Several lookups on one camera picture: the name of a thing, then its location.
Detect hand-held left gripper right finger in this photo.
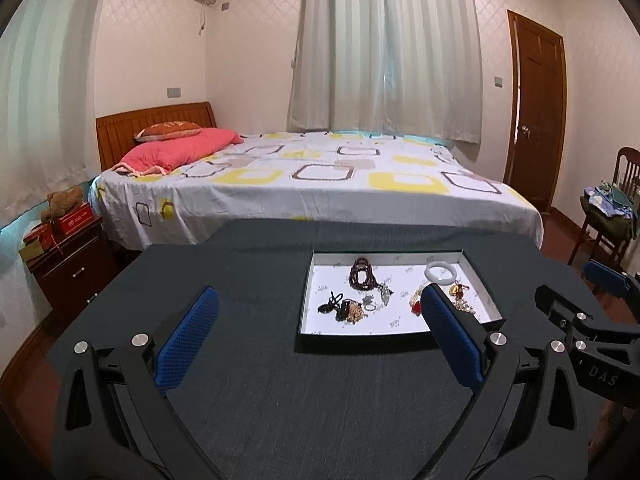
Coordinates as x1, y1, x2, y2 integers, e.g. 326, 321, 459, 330
421, 284, 593, 480

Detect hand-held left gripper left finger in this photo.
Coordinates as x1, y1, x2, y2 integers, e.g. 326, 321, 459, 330
50, 286, 221, 480

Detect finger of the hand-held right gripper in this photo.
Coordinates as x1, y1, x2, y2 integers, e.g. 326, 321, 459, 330
582, 260, 640, 326
535, 285, 601, 348

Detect white jade bangle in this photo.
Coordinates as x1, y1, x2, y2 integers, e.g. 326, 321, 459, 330
425, 261, 458, 283

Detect dark green jewelry box tray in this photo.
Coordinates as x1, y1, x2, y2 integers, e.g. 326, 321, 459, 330
294, 250, 505, 356

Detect dark red bead bracelet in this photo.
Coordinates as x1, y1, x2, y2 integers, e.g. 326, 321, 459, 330
348, 257, 380, 292

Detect pile of clothes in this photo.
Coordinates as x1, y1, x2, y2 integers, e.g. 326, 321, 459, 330
580, 180, 638, 241

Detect dark grey tablecloth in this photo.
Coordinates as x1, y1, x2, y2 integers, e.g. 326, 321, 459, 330
47, 217, 640, 480

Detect wooden chair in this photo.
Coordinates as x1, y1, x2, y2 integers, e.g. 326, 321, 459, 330
567, 146, 640, 271

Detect wooden nightstand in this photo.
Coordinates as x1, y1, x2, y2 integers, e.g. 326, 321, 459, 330
27, 215, 123, 321

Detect large red gift box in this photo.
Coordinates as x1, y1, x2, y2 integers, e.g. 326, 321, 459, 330
54, 202, 93, 236

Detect small red gift box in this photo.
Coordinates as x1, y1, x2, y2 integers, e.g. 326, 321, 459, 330
24, 225, 56, 251

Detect brown teddy bear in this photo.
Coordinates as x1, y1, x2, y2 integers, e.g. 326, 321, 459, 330
41, 186, 83, 225

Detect pink quilt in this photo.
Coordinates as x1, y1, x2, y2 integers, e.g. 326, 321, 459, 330
111, 128, 245, 177

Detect brown wooden door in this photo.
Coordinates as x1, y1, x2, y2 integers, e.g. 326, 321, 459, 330
504, 9, 566, 213

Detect bed with patterned sheet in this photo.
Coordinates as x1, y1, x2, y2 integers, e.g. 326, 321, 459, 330
90, 130, 545, 253

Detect orange pillow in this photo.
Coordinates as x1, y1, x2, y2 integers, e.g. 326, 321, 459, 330
134, 121, 205, 143

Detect wooden headboard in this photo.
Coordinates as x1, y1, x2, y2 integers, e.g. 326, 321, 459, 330
95, 101, 218, 173

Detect pale sheer curtain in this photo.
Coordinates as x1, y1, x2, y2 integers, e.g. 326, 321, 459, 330
0, 0, 103, 211

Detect white window curtain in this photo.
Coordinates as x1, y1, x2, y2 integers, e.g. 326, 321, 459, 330
287, 0, 483, 145

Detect black hair tie ornament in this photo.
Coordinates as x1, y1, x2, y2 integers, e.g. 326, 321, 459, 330
317, 294, 353, 322

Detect air conditioner cord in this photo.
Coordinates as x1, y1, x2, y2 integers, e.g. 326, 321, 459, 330
199, 0, 217, 36

